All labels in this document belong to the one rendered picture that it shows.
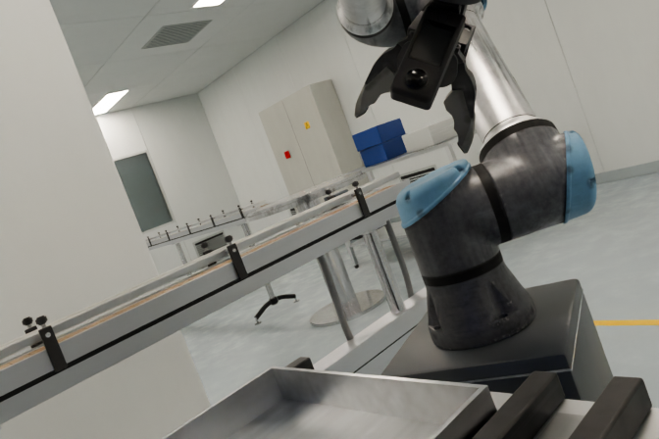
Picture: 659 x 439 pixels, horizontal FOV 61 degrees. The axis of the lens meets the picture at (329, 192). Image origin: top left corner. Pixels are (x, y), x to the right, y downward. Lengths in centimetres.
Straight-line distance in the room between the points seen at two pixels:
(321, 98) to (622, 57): 346
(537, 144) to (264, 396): 48
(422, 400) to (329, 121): 671
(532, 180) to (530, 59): 500
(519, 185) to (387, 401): 39
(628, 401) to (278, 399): 33
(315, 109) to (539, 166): 636
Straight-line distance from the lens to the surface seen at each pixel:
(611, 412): 38
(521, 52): 579
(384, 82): 70
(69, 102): 205
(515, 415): 39
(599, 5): 547
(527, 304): 82
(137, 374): 200
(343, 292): 413
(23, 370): 129
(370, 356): 174
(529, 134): 81
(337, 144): 708
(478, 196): 76
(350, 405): 51
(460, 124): 70
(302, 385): 56
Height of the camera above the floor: 109
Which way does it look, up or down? 3 degrees down
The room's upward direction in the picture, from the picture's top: 21 degrees counter-clockwise
